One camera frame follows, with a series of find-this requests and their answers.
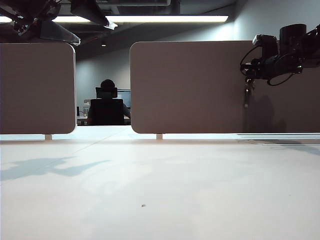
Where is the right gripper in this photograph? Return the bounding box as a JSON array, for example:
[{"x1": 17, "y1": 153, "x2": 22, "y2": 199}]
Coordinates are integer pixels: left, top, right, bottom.
[{"x1": 242, "y1": 52, "x2": 305, "y2": 81}]

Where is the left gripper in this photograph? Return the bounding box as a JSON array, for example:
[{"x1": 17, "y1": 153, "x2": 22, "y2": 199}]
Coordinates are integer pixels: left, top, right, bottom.
[{"x1": 0, "y1": 0, "x2": 119, "y2": 45}]

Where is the bunch of keys with black fob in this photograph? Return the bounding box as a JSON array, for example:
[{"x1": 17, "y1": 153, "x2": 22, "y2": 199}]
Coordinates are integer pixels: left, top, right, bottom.
[{"x1": 243, "y1": 77, "x2": 256, "y2": 109}]

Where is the grey desk partition with hook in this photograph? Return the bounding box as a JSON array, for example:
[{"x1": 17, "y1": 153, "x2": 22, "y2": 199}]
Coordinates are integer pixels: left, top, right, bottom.
[{"x1": 129, "y1": 40, "x2": 320, "y2": 134}]

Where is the seated person in dark clothes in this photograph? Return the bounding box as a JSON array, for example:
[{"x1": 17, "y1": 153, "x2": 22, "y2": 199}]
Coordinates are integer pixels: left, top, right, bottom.
[{"x1": 86, "y1": 79, "x2": 132, "y2": 127}]

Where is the grey desk partition plain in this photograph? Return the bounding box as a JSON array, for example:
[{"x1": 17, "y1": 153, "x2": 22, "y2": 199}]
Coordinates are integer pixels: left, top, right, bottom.
[{"x1": 0, "y1": 42, "x2": 77, "y2": 135}]

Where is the long ceiling light strip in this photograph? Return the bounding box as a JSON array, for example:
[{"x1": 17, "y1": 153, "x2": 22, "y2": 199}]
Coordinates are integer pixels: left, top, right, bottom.
[{"x1": 0, "y1": 15, "x2": 230, "y2": 24}]

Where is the computer monitor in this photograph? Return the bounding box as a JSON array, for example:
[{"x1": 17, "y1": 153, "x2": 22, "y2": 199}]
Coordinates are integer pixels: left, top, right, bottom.
[{"x1": 117, "y1": 89, "x2": 132, "y2": 109}]

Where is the black office chair with occupant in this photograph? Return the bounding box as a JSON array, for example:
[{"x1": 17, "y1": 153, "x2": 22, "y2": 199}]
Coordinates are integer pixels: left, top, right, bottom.
[{"x1": 89, "y1": 86, "x2": 125, "y2": 127}]

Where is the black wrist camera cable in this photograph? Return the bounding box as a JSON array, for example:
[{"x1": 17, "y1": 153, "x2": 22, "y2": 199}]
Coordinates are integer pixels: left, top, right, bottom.
[{"x1": 239, "y1": 45, "x2": 264, "y2": 76}]

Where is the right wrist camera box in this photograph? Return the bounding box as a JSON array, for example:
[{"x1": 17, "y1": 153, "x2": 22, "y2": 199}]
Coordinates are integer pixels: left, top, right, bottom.
[{"x1": 252, "y1": 34, "x2": 279, "y2": 60}]

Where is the black looped gripper cable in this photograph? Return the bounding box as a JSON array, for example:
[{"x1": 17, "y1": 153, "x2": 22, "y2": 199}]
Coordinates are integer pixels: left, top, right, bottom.
[{"x1": 267, "y1": 66, "x2": 297, "y2": 87}]

